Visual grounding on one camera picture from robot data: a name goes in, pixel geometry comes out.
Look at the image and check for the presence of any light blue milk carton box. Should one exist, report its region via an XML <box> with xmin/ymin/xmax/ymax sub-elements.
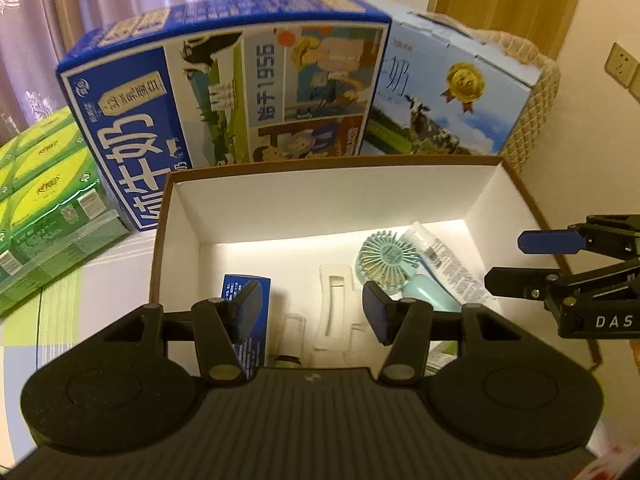
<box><xmin>360</xmin><ymin>10</ymin><xmax>544</xmax><ymax>157</ymax></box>

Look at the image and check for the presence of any white cream tube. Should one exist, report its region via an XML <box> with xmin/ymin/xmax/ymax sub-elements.
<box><xmin>402</xmin><ymin>222</ymin><xmax>499</xmax><ymax>307</ymax></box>

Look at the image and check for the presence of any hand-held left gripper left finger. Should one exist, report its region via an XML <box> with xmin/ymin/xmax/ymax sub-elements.
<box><xmin>102</xmin><ymin>280</ymin><xmax>264</xmax><ymax>387</ymax></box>

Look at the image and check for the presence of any wrapped pack of green cartons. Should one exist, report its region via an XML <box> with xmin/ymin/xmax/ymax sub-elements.
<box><xmin>0</xmin><ymin>106</ymin><xmax>132</xmax><ymax>318</ymax></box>

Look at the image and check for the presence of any small clear bottle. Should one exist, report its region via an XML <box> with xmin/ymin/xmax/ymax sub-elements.
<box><xmin>270</xmin><ymin>312</ymin><xmax>307</xmax><ymax>369</ymax></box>

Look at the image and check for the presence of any white cardboard box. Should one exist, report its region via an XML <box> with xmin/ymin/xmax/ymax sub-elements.
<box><xmin>149</xmin><ymin>155</ymin><xmax>603</xmax><ymax>376</ymax></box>

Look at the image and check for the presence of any checked tablecloth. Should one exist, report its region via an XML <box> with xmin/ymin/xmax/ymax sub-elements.
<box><xmin>0</xmin><ymin>232</ymin><xmax>167</xmax><ymax>391</ymax></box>

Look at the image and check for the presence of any large blue milk carton box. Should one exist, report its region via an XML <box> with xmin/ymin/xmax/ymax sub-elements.
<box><xmin>56</xmin><ymin>0</ymin><xmax>392</xmax><ymax>234</ymax></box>

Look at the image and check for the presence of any beige quilted cover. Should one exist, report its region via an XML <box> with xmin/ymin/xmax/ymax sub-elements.
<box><xmin>470</xmin><ymin>27</ymin><xmax>562</xmax><ymax>172</ymax></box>

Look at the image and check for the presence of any red white printed packet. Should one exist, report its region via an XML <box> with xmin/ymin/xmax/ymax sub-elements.
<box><xmin>590</xmin><ymin>441</ymin><xmax>640</xmax><ymax>480</ymax></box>

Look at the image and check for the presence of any small blue box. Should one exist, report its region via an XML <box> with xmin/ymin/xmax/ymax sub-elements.
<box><xmin>220</xmin><ymin>274</ymin><xmax>274</xmax><ymax>369</ymax></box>

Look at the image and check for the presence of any green drink carton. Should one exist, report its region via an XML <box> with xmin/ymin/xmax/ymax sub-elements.
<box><xmin>425</xmin><ymin>342</ymin><xmax>467</xmax><ymax>369</ymax></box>

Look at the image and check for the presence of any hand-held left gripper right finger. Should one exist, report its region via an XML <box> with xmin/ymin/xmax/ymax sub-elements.
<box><xmin>362</xmin><ymin>280</ymin><xmax>507</xmax><ymax>387</ymax></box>

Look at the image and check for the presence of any pink curtain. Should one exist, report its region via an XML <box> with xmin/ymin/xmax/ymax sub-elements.
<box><xmin>0</xmin><ymin>0</ymin><xmax>289</xmax><ymax>129</ymax></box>

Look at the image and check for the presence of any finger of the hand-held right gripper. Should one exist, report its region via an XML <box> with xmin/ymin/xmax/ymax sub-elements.
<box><xmin>517</xmin><ymin>214</ymin><xmax>640</xmax><ymax>263</ymax></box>
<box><xmin>484</xmin><ymin>266</ymin><xmax>568</xmax><ymax>302</ymax></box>

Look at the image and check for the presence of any light blue handheld fan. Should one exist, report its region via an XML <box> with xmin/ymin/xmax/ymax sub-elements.
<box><xmin>356</xmin><ymin>228</ymin><xmax>464</xmax><ymax>314</ymax></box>

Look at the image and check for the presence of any white plastic case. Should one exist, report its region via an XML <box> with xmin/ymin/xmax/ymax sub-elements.
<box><xmin>312</xmin><ymin>262</ymin><xmax>369</xmax><ymax>357</ymax></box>

